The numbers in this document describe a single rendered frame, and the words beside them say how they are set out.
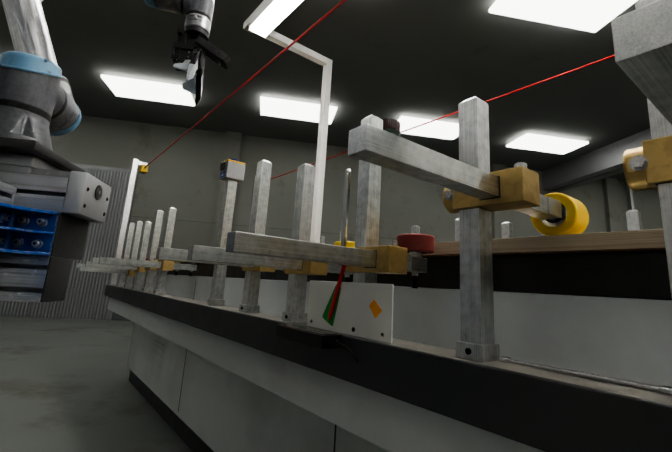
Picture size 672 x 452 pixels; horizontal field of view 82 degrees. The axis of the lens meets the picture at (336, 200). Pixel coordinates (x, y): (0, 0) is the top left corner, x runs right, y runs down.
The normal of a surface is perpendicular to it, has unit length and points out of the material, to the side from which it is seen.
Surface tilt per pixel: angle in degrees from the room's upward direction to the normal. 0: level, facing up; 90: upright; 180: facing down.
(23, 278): 90
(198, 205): 90
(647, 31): 90
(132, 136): 90
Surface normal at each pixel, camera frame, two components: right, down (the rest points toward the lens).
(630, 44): -0.78, -0.18
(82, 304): 0.18, -0.21
